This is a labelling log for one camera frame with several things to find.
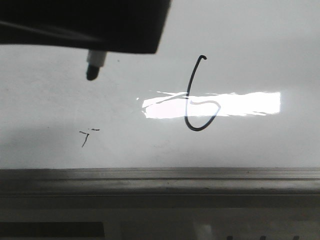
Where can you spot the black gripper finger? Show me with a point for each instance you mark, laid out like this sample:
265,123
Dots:
125,26

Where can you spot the black and white whiteboard marker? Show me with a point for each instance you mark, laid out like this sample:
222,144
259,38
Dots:
96,60

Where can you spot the white whiteboard with metal frame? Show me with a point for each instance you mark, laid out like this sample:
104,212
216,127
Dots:
226,114

